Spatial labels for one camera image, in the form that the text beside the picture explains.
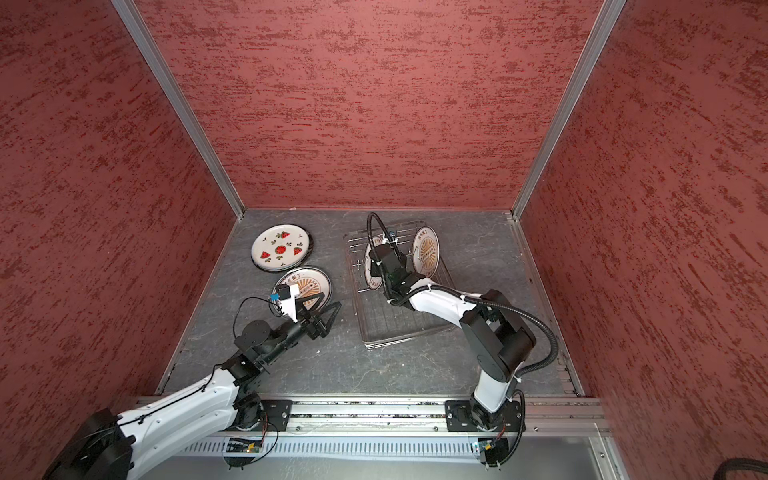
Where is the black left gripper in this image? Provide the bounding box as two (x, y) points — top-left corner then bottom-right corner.
(262, 291), (342, 365)

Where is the red patterned white plate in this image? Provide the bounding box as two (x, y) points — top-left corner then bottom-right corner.
(411, 226), (440, 278)

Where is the dark striped rim plate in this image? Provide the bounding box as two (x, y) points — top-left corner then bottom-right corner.
(263, 226), (314, 275)

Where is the strawberry pattern white plate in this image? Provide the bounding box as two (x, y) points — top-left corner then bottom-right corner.
(250, 223), (312, 272)

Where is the orange sunburst white plate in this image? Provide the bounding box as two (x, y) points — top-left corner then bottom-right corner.
(364, 235), (383, 290)

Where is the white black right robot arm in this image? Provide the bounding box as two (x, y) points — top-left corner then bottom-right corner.
(367, 243), (548, 417)

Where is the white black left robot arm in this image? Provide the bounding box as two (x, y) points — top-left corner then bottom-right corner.
(44, 287), (341, 479)

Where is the left green circuit board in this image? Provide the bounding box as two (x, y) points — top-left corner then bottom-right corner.
(223, 438), (264, 469)

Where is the green circuit board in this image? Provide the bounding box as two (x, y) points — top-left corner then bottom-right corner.
(472, 437), (510, 469)
(223, 438), (264, 469)

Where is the right green circuit board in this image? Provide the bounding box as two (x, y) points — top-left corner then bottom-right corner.
(472, 437), (510, 469)

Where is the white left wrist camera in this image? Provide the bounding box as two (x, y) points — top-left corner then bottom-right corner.
(269, 283), (299, 323)

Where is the black corrugated right cable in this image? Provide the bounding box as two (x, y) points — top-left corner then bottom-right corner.
(365, 211), (560, 379)

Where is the chrome wire dish rack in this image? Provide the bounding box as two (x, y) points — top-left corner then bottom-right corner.
(343, 220), (455, 350)

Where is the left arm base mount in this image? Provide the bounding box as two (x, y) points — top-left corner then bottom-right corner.
(232, 393), (294, 432)

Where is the aluminium front rail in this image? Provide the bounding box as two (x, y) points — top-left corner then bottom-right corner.
(179, 395), (617, 464)

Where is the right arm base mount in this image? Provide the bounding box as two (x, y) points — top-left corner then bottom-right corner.
(444, 399), (523, 434)

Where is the aluminium left corner post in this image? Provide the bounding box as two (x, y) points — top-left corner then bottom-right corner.
(111, 0), (247, 220)

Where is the aluminium corner post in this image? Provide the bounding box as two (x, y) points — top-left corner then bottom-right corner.
(111, 0), (247, 220)
(511, 0), (626, 221)

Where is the aluminium right corner post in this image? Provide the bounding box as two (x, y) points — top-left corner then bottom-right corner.
(511, 0), (626, 221)

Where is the black cable bottom right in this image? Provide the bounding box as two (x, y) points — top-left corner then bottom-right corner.
(712, 457), (768, 480)

